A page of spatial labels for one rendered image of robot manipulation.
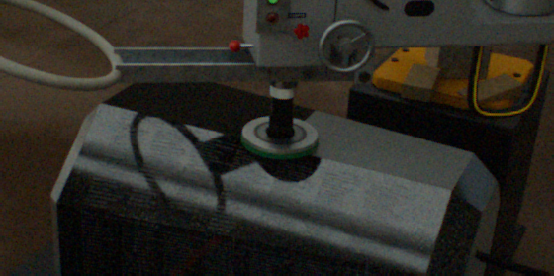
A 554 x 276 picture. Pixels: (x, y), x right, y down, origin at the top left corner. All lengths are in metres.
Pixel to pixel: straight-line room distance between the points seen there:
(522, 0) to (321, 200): 0.76
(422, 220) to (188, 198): 0.67
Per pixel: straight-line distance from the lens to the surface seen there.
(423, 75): 3.04
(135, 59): 2.34
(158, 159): 2.58
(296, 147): 2.36
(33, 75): 2.03
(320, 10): 2.19
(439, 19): 2.32
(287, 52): 2.21
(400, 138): 2.60
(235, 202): 2.46
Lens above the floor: 1.99
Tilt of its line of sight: 26 degrees down
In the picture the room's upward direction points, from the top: 3 degrees clockwise
